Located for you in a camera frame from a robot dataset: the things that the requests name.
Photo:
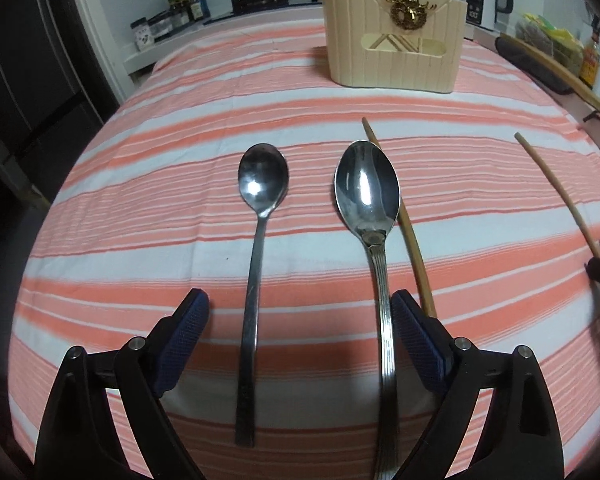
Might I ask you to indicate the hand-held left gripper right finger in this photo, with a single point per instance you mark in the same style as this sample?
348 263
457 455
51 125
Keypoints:
420 340

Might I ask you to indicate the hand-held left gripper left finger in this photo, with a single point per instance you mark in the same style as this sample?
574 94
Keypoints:
187 330

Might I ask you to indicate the wooden chopstick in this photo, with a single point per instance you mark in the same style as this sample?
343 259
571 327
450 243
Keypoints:
410 240
555 185

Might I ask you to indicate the large steel spoon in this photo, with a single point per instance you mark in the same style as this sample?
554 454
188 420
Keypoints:
365 190

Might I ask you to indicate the small steel spoon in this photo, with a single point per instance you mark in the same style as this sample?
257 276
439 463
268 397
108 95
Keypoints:
262 180

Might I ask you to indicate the beige utensil holder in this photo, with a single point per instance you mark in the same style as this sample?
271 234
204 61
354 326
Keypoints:
360 50

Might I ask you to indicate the wooden cutting board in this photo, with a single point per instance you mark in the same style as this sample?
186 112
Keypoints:
570 80

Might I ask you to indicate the amber sauce bottle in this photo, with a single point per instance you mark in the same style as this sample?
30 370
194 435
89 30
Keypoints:
591 62

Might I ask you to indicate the dark brown board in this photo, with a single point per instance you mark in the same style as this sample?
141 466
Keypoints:
530 62

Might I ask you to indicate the pink white striped cloth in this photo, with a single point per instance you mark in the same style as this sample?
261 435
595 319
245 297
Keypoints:
180 110

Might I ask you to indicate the yellow green snack bag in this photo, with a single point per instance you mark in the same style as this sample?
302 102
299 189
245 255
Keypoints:
555 35

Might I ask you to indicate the group of spice jars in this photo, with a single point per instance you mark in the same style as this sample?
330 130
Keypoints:
167 22

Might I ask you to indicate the dark refrigerator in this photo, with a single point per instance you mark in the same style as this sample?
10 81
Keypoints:
30 60

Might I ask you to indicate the dark sauce bottle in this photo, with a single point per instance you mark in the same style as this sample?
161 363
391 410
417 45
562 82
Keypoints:
196 7

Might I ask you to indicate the black glass gas cooktop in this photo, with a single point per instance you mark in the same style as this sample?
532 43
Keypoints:
300 0

